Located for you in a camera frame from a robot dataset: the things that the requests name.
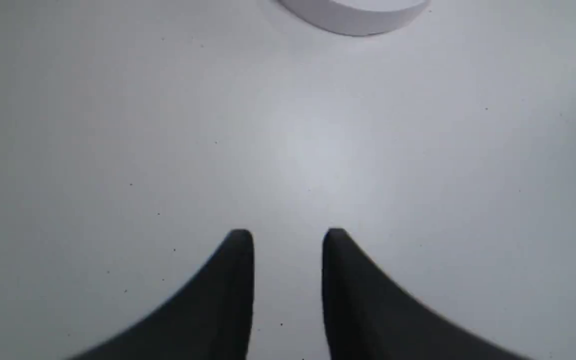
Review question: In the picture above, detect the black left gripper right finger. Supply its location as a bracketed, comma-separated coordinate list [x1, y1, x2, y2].
[322, 228, 522, 360]

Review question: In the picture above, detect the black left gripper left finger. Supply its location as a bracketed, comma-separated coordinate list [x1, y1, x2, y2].
[77, 228, 255, 360]

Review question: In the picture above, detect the white desk lamp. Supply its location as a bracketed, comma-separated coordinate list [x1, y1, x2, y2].
[279, 0, 430, 37]

